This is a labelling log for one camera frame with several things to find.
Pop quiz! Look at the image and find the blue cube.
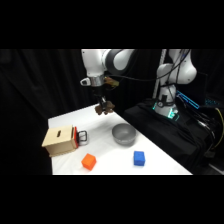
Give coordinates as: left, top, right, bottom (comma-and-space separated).
133, 150, 147, 167

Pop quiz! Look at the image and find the red plate on box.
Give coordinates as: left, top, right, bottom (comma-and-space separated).
73, 126, 80, 149

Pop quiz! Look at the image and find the green base light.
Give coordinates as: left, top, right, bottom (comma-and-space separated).
167, 107, 180, 122

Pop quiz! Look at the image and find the black curtain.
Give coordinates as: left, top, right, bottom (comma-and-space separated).
0, 49, 224, 176

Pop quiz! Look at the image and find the wooden box with slot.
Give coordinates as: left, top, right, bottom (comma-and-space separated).
41, 125, 79, 158

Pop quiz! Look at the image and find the blue lit controller device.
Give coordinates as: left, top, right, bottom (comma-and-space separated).
176, 90, 201, 111

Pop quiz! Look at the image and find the yellow cable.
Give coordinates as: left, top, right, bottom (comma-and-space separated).
214, 107, 224, 149

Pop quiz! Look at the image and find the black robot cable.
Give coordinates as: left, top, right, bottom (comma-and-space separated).
109, 49, 193, 101

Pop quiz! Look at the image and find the orange cube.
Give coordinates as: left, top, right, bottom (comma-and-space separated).
81, 153, 98, 172

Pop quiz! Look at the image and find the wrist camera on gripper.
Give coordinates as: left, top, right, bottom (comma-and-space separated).
103, 76, 120, 89

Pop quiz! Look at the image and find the brown toy deer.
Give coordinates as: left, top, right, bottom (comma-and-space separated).
94, 101, 116, 116

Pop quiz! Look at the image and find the black robot stand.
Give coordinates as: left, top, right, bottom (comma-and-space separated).
122, 97, 216, 175

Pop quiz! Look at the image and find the grey bowl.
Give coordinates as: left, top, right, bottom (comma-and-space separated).
111, 122, 138, 147

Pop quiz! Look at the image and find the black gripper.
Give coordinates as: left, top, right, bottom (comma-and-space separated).
93, 85, 112, 110

